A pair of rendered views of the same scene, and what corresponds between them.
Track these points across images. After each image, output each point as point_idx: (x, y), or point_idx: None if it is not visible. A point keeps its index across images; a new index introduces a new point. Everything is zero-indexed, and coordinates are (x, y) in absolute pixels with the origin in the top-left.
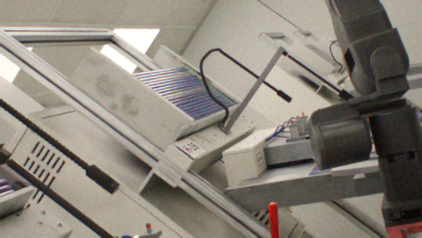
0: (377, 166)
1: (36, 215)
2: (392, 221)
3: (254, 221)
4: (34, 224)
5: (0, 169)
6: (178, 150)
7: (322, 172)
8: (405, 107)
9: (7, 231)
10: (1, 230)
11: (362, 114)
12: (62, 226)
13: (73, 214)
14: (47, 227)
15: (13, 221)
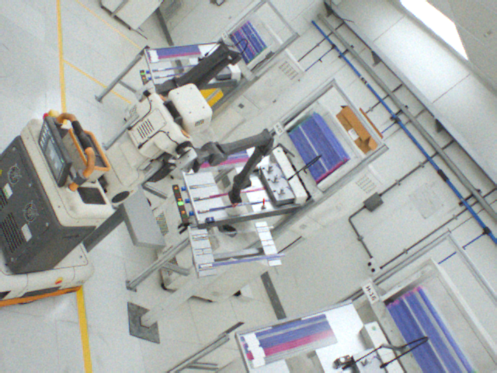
0: (255, 223)
1: (315, 189)
2: None
3: (335, 303)
4: (313, 188)
5: (327, 183)
6: (366, 281)
7: (319, 315)
8: (234, 183)
9: (310, 180)
10: (310, 179)
11: None
12: (314, 196)
13: None
14: (312, 191)
15: (313, 183)
